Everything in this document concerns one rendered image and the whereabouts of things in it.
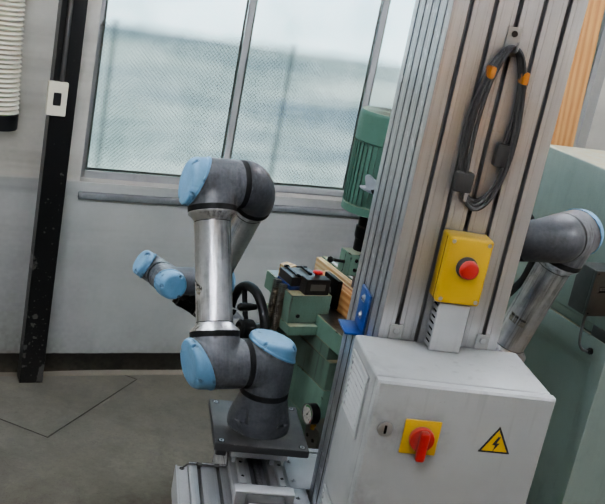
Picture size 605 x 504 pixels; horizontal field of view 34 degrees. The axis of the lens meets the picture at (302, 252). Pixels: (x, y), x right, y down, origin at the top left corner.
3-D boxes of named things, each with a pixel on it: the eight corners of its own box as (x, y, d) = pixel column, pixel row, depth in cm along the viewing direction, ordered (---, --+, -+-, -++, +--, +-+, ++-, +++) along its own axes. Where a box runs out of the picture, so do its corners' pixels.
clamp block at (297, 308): (266, 304, 299) (272, 277, 296) (305, 304, 305) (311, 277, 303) (287, 324, 287) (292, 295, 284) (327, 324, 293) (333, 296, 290)
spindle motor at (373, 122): (330, 202, 301) (350, 102, 292) (378, 205, 309) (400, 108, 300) (358, 220, 286) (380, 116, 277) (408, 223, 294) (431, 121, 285)
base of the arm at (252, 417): (292, 442, 230) (300, 404, 227) (229, 436, 227) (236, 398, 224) (284, 412, 244) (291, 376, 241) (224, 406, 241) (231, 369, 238)
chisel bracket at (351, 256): (335, 272, 304) (341, 246, 302) (374, 273, 311) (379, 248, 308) (346, 281, 298) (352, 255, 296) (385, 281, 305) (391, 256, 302)
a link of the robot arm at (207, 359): (257, 388, 222) (251, 154, 229) (195, 390, 215) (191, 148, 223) (236, 389, 232) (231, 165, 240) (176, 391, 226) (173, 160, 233)
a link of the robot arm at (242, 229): (286, 153, 238) (222, 273, 272) (245, 149, 233) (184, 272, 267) (298, 189, 232) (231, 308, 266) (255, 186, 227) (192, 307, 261)
